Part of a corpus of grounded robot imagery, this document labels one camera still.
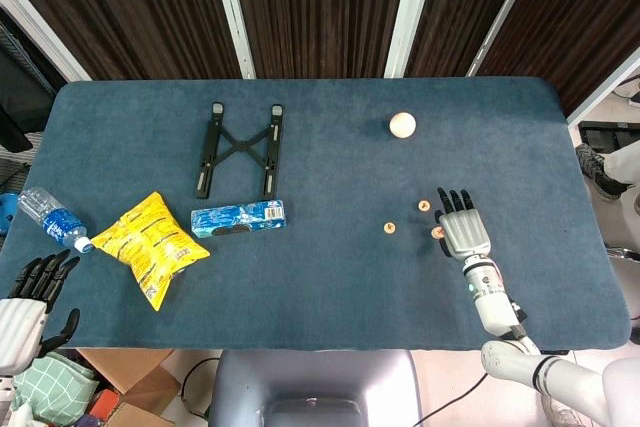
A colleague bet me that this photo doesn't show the blue cookie box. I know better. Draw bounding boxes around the blue cookie box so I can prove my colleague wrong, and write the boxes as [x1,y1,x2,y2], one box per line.
[190,199,289,239]

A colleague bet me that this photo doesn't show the green checked cloth bag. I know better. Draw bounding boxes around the green checked cloth bag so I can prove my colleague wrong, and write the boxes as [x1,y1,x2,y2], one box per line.
[9,350,100,423]

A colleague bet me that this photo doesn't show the blue plastic cup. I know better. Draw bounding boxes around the blue plastic cup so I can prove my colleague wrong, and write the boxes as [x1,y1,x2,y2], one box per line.
[0,191,22,239]

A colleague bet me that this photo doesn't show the white partition frame post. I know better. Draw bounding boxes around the white partition frame post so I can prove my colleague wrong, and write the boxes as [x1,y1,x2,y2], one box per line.
[467,0,544,78]
[567,46,640,124]
[0,0,92,83]
[384,0,441,79]
[208,0,256,79]

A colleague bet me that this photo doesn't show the person leg white trousers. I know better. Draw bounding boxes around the person leg white trousers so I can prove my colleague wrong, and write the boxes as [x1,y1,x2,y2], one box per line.
[602,139,640,186]

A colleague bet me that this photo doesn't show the yellow snack bag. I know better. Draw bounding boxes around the yellow snack bag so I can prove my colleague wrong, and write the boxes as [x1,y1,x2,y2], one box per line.
[89,190,211,313]

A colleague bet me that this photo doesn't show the grey black sneaker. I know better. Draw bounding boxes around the grey black sneaker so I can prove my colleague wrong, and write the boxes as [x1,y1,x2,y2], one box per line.
[574,143,629,200]

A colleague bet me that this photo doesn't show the clear water bottle blue label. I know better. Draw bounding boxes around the clear water bottle blue label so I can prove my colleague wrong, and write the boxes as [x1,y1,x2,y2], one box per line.
[17,186,95,254]

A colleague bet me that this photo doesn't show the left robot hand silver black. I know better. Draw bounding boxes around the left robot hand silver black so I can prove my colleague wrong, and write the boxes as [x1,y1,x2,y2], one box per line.
[0,248,81,374]

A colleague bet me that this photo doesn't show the black folding laptop stand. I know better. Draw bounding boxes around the black folding laptop stand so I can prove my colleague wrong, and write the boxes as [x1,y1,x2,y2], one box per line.
[193,102,285,200]

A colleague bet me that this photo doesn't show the brown cardboard box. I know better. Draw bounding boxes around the brown cardboard box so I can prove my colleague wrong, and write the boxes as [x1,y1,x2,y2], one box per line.
[77,348,181,427]

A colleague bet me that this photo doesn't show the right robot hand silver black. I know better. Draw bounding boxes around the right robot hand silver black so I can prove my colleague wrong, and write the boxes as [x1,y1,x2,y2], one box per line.
[434,187,494,261]

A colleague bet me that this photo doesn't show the grey robot torso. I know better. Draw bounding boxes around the grey robot torso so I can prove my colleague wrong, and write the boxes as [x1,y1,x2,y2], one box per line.
[207,349,421,427]

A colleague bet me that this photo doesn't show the dark brown partition panel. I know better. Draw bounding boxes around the dark brown partition panel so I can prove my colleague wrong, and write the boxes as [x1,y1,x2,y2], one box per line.
[474,0,640,118]
[404,0,526,79]
[227,0,416,81]
[0,0,246,82]

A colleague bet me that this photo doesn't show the black floor cable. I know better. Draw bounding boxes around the black floor cable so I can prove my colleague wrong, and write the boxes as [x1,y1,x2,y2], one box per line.
[178,356,222,419]
[413,370,490,427]

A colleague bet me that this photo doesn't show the blue table cloth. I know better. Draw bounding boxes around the blue table cloth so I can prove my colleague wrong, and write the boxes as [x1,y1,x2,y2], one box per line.
[0,77,632,352]

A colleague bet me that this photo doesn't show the black equipment case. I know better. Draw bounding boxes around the black equipment case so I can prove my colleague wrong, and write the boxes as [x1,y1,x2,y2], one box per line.
[578,119,640,154]

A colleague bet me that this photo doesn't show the pale wooden ball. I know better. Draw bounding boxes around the pale wooden ball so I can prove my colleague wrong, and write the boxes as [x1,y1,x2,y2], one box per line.
[389,111,417,140]

